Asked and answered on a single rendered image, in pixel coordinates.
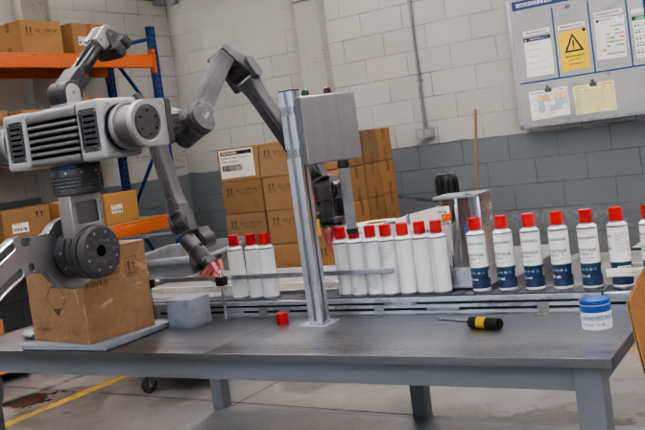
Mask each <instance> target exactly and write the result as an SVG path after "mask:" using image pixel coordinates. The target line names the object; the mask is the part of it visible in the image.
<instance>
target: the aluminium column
mask: <svg viewBox="0 0 645 430"><path fill-rule="evenodd" d="M297 97H299V89H289V90H283V91H278V100H279V106H280V107H281V108H286V107H293V106H294V105H295V103H294V99H295V98H297ZM281 121H282V128H283V135H284V142H285V149H286V150H293V149H299V148H300V144H299V131H298V124H297V117H296V115H295V114H294V115H290V116H283V117H281ZM287 163H288V170H289V178H290V184H291V191H292V199H293V206H294V213H295V220H296V227H297V235H298V241H299V255H300V262H301V268H302V276H303V283H304V291H305V297H306V304H307V312H308V319H309V324H324V323H327V322H329V321H330V318H329V311H328V303H327V296H326V289H325V282H324V275H323V262H322V254H321V247H320V239H319V233H318V226H317V218H316V211H315V204H314V197H313V189H312V182H311V176H310V168H309V165H302V159H301V157H297V158H290V159H287Z"/></svg>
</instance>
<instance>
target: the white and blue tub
mask: <svg viewBox="0 0 645 430"><path fill-rule="evenodd" d="M579 304H580V312H581V320H582V328H583V329H584V330H589V331H600V330H607V329H610V328H612V327H613V323H612V314H611V306H610V297H609V296H606V295H591V296H585V297H581V298H579Z"/></svg>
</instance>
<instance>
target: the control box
mask: <svg viewBox="0 0 645 430"><path fill-rule="evenodd" d="M294 103H295V112H296V117H297V124H298V131H299V144H300V153H301V159H302V165H311V164H318V163H325V162H331V161H338V160H345V159H352V158H357V157H361V156H362V151H361V143H360V136H359V129H358V121H357V114H356V106H355V100H354V92H353V91H346V92H337V93H328V94H320V95H310V96H301V97H297V98H295V99H294Z"/></svg>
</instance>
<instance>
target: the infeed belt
mask: <svg viewBox="0 0 645 430"><path fill-rule="evenodd" d="M574 286H575V288H574V289H572V290H567V291H556V290H555V289H554V286H546V289H545V290H543V291H537V292H529V291H527V290H526V287H518V290H517V291H514V292H507V293H504V292H499V288H492V290H491V291H490V292H486V293H473V289H453V292H451V293H447V294H435V293H432V294H424V295H423V294H419V293H417V294H413V295H401V294H399V295H396V296H384V295H381V296H370V295H367V296H363V297H354V296H347V297H341V296H340V294H339V293H326V296H327V299H374V298H411V297H449V296H486V295H524V294H561V293H600V292H601V293H604V292H605V291H606V290H607V289H608V287H609V286H610V284H604V286H605V287H604V288H602V289H598V290H585V289H584V286H583V285H582V286H581V285H574ZM153 299H154V303H166V302H165V300H167V299H172V298H153ZM299 299H306V297H305V294H280V297H278V298H274V299H264V298H262V299H251V295H250V296H249V297H248V298H246V299H233V296H226V300H227V301H261V300H299ZM209 302H223V300H222V297H221V296H216V297H209Z"/></svg>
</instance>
